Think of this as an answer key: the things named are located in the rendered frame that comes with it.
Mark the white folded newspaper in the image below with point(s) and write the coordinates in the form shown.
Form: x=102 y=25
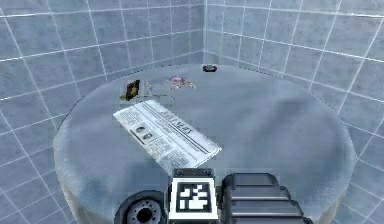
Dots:
x=166 y=133

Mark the small black round object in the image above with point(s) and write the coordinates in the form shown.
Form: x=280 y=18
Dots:
x=209 y=68

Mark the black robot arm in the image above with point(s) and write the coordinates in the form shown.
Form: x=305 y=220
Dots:
x=253 y=200

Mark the small pink flowering plant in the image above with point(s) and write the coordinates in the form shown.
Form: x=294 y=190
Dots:
x=180 y=82

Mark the round glass table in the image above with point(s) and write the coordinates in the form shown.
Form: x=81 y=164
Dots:
x=266 y=133

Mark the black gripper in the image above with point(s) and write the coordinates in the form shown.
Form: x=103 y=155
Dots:
x=141 y=210

